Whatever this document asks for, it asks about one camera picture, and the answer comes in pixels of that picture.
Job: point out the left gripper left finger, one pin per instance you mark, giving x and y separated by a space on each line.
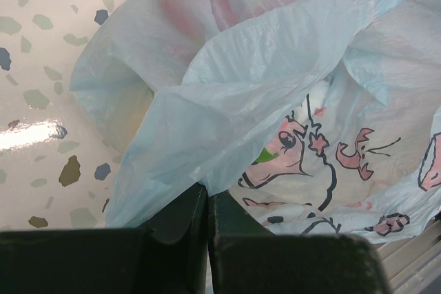
166 254

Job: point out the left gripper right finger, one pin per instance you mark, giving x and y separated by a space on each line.
247 258

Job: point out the red dragon fruit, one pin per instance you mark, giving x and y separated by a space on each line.
266 156

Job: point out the blue plastic bag with fruit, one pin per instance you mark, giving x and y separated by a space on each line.
347 92

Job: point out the aluminium front rail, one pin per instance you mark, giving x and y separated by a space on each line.
413 265

